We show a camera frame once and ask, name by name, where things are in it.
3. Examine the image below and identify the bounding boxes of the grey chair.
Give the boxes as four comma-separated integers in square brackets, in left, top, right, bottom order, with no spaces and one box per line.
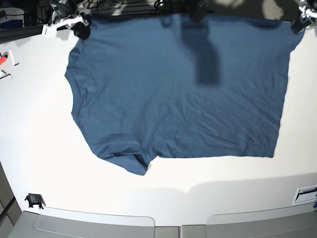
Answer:
[180,203,317,238]
[8,212,179,238]

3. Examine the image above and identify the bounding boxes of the blue T-shirt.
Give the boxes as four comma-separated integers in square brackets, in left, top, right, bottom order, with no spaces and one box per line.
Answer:
[65,14,304,175]

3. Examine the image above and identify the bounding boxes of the red handled tool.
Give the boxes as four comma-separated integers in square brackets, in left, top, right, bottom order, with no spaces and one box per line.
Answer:
[0,52,8,65]

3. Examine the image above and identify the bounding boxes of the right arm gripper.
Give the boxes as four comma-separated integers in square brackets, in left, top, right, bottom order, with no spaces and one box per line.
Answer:
[49,4,91,40]

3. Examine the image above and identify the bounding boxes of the left grey chair back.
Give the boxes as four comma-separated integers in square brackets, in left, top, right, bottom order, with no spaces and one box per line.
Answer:
[8,212,179,238]

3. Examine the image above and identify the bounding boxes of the black table clip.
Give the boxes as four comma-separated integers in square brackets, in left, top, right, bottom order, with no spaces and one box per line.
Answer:
[24,193,46,209]

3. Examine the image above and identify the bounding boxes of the upper hex key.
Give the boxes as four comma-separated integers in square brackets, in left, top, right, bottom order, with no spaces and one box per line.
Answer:
[9,49,19,66]

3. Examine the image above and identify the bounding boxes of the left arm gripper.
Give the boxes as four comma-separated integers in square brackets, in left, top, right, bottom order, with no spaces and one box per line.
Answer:
[291,0,317,34]

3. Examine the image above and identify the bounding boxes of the right grey chair back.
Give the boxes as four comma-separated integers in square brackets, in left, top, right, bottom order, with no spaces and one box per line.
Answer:
[180,203,317,238]

